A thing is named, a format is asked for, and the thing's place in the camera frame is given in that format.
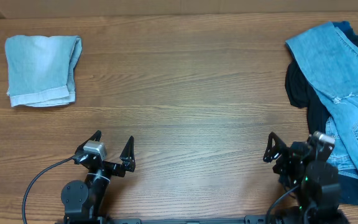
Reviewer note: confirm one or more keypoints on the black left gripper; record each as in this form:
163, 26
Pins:
127, 155

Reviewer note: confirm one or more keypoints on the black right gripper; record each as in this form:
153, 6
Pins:
286, 158

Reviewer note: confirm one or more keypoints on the light blue denim shorts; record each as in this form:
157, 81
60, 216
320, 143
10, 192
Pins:
41, 69

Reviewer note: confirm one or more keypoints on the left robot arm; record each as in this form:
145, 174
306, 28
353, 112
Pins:
83, 199

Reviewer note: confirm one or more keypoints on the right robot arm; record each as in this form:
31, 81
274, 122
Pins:
311, 184

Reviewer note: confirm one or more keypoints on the dark navy garment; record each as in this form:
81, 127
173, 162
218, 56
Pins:
306, 99

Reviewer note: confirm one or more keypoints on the medium blue ripped jeans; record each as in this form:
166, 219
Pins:
343, 87

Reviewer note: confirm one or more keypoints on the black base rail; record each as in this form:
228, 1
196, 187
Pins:
248, 219

